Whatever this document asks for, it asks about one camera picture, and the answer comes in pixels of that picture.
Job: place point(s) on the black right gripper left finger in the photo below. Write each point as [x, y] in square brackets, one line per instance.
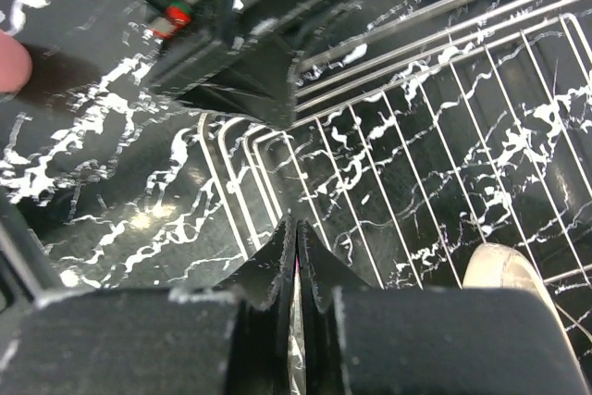
[228, 339]

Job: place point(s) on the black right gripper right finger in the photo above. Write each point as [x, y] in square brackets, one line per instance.
[360, 340]

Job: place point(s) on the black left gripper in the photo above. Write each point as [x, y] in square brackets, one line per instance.
[238, 57]

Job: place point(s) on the white paper plate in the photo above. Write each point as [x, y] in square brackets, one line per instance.
[512, 309]

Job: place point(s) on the wire dish rack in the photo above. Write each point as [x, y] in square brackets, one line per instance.
[477, 128]

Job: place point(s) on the pink and cream plate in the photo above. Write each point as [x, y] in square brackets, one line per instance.
[296, 358]

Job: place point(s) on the pink plastic cup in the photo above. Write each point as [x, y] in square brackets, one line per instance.
[15, 64]

